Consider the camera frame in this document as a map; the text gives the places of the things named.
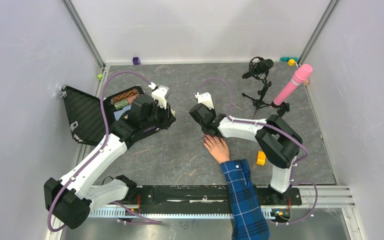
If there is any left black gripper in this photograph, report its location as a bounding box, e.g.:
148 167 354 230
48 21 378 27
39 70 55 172
141 99 176 131

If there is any small nail polish bottle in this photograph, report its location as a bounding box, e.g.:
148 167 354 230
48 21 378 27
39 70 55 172
170 109 176 118

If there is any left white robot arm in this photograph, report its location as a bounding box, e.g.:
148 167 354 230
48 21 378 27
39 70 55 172
43 94 176 229

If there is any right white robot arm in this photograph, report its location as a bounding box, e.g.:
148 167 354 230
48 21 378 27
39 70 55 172
189 103 304 204

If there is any blue plaid sleeve forearm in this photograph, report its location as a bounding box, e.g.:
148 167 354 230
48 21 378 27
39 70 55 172
220 159 270 240

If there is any person hand with painted nails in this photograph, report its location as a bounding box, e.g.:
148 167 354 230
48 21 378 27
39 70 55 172
202 135 231 164

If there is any purple cube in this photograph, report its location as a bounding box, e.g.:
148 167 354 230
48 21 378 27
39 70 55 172
132 56 141 65

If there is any yellow block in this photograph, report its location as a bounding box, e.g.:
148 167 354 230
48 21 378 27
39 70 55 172
256 151 267 166

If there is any black microphone on tripod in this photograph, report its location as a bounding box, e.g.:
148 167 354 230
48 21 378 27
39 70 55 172
241 56 275 119

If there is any black poker chip case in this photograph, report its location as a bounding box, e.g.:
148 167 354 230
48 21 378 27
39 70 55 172
60 85 145 146

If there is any teal block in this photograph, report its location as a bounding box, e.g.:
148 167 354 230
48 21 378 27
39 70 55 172
279 57 299 62

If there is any small yellow cube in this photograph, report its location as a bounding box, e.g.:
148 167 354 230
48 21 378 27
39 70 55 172
287 58 296 66

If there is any pink foam cylinder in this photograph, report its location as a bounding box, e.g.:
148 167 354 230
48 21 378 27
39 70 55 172
271 64 313 108

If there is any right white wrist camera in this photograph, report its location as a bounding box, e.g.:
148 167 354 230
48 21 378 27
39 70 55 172
194 92 215 110

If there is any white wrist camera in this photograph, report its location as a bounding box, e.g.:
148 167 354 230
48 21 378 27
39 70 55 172
194 92 215 110
148 82 170 109

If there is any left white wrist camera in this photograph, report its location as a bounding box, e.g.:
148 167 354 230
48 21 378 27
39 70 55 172
148 82 170 109

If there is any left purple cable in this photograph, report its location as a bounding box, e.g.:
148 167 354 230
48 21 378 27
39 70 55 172
46 69 164 233

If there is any purple cable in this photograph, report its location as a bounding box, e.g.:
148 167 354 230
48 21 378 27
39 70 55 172
195 78 319 226
46 69 164 233

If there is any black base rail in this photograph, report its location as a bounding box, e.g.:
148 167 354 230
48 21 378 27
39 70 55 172
102 184 303 216

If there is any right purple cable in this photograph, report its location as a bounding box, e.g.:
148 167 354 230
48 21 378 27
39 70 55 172
195 78 319 226

